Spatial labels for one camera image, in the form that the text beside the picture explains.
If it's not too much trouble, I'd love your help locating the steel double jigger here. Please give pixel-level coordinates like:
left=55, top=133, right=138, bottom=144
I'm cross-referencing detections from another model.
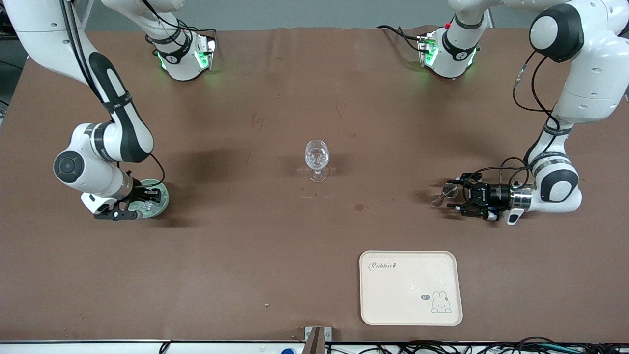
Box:
left=430, top=183, right=458, bottom=207

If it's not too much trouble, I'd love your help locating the clear wine glass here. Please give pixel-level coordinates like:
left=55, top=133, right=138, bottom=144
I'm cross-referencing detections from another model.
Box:
left=305, top=140, right=330, bottom=183

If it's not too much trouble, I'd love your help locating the pale green ceramic bowl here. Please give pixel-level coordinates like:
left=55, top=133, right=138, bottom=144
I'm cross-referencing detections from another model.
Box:
left=129, top=178, right=170, bottom=219

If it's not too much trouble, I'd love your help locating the brown table cover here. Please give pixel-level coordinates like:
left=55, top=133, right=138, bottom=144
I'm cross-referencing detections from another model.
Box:
left=0, top=26, right=629, bottom=343

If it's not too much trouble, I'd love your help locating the cream rabbit print tray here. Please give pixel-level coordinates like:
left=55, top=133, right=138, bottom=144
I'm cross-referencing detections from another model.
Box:
left=359, top=250, right=463, bottom=326

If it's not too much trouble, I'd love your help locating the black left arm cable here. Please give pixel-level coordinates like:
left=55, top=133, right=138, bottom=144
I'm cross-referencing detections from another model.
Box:
left=462, top=52, right=561, bottom=190

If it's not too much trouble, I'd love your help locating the black cable bundle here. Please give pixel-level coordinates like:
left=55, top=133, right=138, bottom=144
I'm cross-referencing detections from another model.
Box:
left=327, top=337, right=629, bottom=354

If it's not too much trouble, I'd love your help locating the black right base cable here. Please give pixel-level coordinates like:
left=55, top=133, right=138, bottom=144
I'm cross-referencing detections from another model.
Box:
left=145, top=0, right=218, bottom=42

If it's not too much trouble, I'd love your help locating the black base cable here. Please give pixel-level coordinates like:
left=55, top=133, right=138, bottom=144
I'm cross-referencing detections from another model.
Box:
left=145, top=0, right=218, bottom=42
left=377, top=25, right=424, bottom=52

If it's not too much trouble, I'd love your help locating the black left base cable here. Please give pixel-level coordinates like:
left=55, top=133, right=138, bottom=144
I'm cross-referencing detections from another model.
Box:
left=377, top=25, right=424, bottom=52

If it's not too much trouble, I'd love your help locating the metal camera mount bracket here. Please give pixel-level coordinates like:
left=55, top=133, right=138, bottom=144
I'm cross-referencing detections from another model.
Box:
left=304, top=326, right=332, bottom=354

